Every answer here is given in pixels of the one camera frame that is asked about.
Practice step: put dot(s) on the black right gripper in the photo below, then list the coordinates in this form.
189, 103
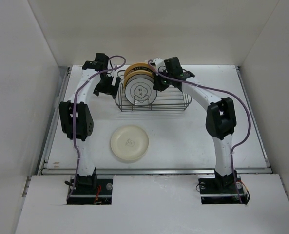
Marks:
157, 84

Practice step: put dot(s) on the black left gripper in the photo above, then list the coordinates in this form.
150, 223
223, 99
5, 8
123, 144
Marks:
111, 89

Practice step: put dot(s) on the grey wire dish rack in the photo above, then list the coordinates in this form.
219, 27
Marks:
170, 99

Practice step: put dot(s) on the yellow plate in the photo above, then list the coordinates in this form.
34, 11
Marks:
132, 74
137, 66

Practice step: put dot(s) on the white plate green rim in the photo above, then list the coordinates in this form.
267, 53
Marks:
139, 90

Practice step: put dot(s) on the cream white plate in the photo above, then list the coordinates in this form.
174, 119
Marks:
129, 143

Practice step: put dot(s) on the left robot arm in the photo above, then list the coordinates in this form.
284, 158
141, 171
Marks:
75, 117

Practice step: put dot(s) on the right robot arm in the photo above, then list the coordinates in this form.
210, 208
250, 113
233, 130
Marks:
220, 112

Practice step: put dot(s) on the aluminium table frame rail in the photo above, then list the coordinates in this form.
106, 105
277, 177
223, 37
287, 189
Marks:
179, 142

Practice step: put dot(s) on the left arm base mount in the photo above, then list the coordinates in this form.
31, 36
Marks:
89, 190

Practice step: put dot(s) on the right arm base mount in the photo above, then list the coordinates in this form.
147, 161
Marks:
222, 190

